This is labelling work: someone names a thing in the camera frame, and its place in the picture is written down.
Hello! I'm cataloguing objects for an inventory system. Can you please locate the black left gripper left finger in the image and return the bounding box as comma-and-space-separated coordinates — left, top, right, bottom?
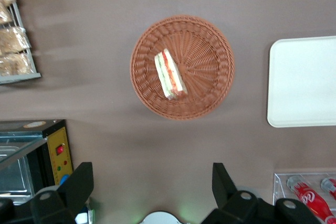
30, 162, 94, 224

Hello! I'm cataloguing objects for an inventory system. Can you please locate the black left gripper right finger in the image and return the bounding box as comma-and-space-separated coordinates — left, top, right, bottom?
201, 162, 263, 224

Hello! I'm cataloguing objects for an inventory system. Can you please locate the triangular layered sandwich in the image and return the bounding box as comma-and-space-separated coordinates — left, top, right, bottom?
154, 48, 188, 101

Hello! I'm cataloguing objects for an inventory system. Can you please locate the cream rectangular serving tray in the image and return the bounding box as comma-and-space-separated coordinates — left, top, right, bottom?
267, 35, 336, 129

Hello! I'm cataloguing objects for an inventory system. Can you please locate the round brown wicker basket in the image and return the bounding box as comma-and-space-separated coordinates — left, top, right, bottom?
130, 15, 235, 121

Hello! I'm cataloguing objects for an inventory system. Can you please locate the grey box with green light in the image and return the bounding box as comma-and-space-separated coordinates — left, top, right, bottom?
75, 202, 96, 224

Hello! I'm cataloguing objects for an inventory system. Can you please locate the black food warmer yellow panel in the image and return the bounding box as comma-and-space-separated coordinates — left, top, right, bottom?
0, 119, 74, 206

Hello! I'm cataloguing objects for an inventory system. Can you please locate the clear acrylic bottle rack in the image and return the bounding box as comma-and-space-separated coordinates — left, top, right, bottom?
272, 172, 336, 224

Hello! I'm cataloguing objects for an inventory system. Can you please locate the steel pan in warmer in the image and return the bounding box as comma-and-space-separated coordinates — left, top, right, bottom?
0, 145, 35, 204

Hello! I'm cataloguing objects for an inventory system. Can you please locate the red cola bottle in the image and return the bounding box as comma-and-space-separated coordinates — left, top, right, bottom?
320, 177, 336, 201
286, 175, 336, 224

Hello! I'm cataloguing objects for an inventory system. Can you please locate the grey wire rack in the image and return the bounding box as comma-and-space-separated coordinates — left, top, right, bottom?
0, 0, 42, 85

